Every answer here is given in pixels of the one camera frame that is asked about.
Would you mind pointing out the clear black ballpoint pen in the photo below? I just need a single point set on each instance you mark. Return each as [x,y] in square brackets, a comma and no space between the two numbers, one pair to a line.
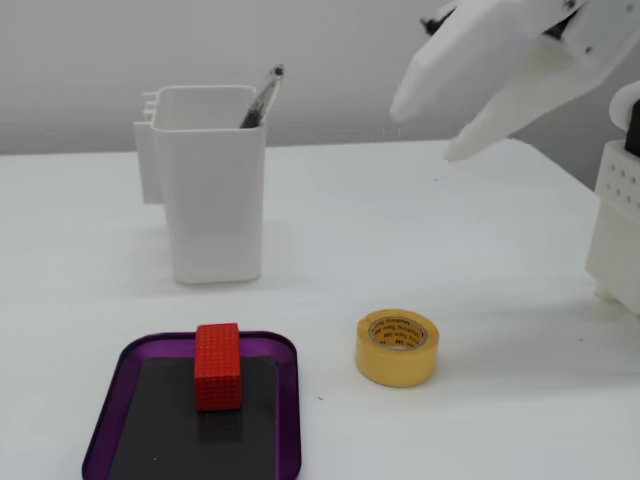
[260,102]

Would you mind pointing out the purple metal tray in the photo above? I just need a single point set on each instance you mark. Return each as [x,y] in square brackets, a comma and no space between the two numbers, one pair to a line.
[112,390]

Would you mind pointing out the white plastic pen holder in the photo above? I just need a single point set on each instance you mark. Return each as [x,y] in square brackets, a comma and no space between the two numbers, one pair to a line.
[215,200]

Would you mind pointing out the yellow tape roll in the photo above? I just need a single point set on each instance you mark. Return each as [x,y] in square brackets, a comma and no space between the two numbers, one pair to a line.
[395,370]

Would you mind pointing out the black tray mat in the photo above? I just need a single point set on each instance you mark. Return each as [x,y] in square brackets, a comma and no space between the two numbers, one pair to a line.
[150,425]

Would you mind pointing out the red textured block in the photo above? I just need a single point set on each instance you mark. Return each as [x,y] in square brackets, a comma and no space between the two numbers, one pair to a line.
[217,370]

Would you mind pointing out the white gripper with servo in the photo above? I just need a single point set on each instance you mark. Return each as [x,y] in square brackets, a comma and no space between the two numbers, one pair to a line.
[542,52]

